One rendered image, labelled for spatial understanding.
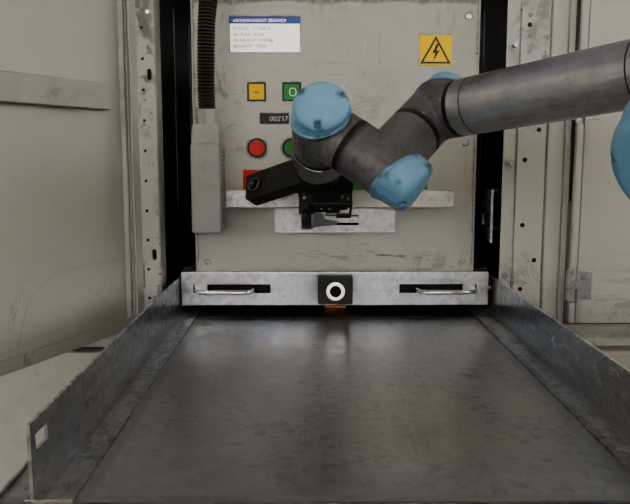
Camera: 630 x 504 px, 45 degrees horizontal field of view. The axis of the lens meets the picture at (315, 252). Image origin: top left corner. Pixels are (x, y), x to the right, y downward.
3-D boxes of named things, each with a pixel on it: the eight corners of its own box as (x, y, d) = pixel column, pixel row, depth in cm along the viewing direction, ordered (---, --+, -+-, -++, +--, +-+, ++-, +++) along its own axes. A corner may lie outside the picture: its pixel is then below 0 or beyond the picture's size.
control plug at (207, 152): (221, 233, 121) (220, 123, 119) (191, 233, 121) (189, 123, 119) (227, 228, 129) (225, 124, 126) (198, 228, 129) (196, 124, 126)
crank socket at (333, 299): (352, 305, 130) (353, 276, 129) (318, 305, 130) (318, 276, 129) (352, 302, 133) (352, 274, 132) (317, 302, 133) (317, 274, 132)
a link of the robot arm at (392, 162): (456, 138, 96) (385, 93, 98) (409, 190, 90) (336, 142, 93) (439, 176, 102) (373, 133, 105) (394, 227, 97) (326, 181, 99)
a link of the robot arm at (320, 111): (331, 143, 92) (276, 107, 93) (329, 185, 102) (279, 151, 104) (369, 100, 94) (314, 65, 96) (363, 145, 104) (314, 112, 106)
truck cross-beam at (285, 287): (488, 305, 133) (489, 271, 132) (181, 305, 133) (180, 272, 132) (481, 299, 138) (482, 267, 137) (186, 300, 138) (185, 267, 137)
